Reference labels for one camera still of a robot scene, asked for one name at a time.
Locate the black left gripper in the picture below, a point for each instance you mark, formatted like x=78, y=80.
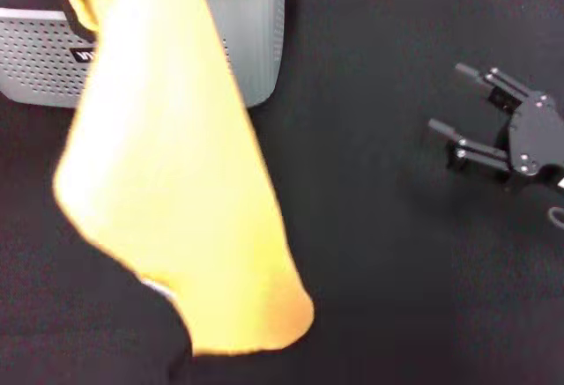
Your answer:
x=123, y=341

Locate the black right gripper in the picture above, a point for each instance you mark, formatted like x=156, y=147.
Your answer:
x=539, y=134

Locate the black tablecloth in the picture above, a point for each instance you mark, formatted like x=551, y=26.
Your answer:
x=374, y=248

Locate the grey perforated storage basket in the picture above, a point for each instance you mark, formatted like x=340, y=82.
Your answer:
x=257, y=37

